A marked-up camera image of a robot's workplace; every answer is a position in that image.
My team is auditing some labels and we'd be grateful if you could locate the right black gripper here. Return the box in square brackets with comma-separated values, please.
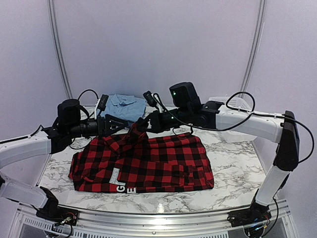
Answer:
[137, 106, 192, 133]

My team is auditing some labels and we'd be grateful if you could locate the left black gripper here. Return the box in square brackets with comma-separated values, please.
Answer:
[67, 114, 128, 138]

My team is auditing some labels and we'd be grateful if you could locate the red black plaid shirt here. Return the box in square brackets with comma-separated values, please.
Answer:
[69, 125, 214, 193]

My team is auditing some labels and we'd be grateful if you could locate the white plastic basket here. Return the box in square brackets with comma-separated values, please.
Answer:
[209, 97, 256, 143]

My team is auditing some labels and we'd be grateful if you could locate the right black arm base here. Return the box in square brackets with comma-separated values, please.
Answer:
[227, 193, 272, 227]

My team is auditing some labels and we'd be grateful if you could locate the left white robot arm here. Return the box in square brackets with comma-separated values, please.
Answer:
[0, 99, 128, 221]

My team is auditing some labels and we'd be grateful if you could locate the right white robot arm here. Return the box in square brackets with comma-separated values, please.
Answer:
[143, 82, 299, 222]

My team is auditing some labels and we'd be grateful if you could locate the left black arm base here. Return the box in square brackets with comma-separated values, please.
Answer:
[34, 186, 79, 226]

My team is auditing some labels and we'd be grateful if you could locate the blue checked folded shirt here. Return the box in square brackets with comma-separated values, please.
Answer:
[126, 117, 144, 129]

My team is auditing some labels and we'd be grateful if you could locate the light blue folded shirt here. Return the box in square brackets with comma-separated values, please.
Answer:
[101, 94, 147, 122]

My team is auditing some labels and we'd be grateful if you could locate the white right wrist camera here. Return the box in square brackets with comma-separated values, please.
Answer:
[143, 91, 163, 113]

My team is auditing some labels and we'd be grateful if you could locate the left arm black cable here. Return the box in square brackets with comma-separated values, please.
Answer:
[24, 89, 100, 151]

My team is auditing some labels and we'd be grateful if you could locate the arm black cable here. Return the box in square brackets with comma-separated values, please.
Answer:
[24, 89, 100, 151]
[153, 91, 315, 164]

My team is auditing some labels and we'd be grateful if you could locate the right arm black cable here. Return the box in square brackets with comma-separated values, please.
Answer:
[153, 91, 315, 164]

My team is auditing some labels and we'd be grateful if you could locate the right aluminium corner post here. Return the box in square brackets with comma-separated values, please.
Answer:
[240, 0, 267, 91]

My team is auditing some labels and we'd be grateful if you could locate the aluminium corner post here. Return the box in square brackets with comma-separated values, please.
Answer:
[47, 0, 74, 99]
[240, 0, 267, 91]

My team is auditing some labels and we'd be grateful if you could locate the aluminium front rail frame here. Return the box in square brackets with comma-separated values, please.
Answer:
[6, 200, 298, 238]

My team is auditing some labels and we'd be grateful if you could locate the left aluminium corner post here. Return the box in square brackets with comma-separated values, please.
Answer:
[47, 0, 74, 99]

